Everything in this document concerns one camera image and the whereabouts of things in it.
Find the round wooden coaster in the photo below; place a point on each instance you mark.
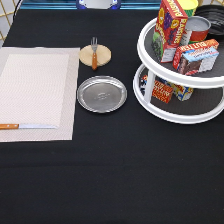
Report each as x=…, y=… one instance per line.
x=103, y=55

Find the red butter box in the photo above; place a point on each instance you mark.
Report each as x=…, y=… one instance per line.
x=194, y=46
x=160, y=91

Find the red raisins box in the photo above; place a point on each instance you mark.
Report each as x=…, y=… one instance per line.
x=170, y=24

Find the red butter box lower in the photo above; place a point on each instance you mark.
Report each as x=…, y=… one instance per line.
x=160, y=91

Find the yellow blue box lower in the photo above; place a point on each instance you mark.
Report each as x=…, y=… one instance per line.
x=181, y=92

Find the yellow green container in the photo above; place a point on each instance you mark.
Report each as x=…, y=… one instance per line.
x=189, y=6

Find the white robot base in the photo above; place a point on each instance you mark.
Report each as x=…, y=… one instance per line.
x=98, y=4

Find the blue and brown box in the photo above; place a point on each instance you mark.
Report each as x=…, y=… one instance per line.
x=197, y=61

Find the black bowl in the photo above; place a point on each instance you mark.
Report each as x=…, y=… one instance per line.
x=215, y=15

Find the fork with wooden handle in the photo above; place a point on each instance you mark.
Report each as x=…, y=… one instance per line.
x=94, y=46

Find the knife with wooden handle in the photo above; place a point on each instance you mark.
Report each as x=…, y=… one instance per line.
x=26, y=126

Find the beige woven placemat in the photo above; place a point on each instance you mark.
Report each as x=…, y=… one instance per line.
x=38, y=88

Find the white two-tier turntable shelf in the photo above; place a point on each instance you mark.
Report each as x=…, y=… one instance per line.
x=207, y=103

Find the red butter box upper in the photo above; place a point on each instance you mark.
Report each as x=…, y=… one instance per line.
x=194, y=46

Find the red labelled tin can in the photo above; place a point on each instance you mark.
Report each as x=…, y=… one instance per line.
x=196, y=30

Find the round silver metal plate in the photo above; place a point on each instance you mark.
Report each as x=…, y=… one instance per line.
x=102, y=94

